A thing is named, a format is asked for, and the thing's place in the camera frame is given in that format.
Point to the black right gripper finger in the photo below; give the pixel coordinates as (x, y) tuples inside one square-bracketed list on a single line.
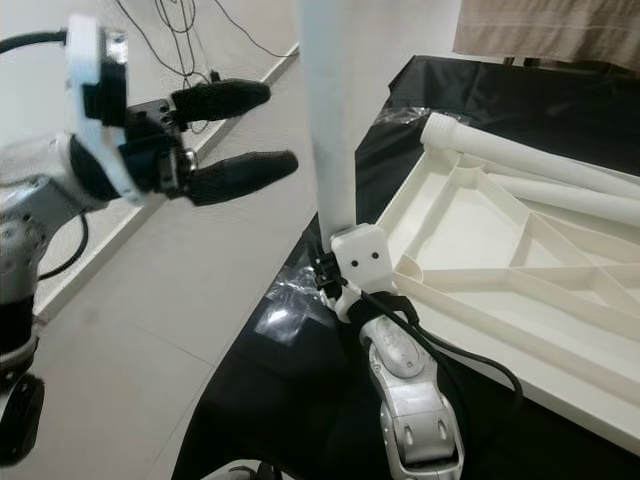
[(324, 267)]

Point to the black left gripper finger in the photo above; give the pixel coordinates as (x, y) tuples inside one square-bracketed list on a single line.
[(245, 177), (225, 98)]

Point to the white plastic table leg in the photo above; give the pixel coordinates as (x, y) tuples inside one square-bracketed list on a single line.
[(580, 200), (330, 120), (520, 155)]

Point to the black power adapter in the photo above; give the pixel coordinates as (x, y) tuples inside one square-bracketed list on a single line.
[(215, 75)]

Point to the clear tape patch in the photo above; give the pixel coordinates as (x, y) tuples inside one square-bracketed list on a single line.
[(285, 320)]

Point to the black tablecloth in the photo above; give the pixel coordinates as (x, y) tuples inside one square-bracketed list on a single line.
[(300, 420)]

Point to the white plastic table top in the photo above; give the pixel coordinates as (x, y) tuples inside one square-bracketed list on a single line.
[(490, 230)]

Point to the beige fringed cloth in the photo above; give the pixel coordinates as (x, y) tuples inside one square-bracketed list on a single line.
[(540, 30)]

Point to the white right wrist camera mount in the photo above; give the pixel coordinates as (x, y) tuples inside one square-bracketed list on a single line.
[(365, 258)]

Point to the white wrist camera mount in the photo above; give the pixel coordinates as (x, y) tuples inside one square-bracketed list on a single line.
[(85, 80), (365, 258)]

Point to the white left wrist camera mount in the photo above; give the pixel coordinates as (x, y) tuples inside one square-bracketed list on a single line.
[(85, 80)]

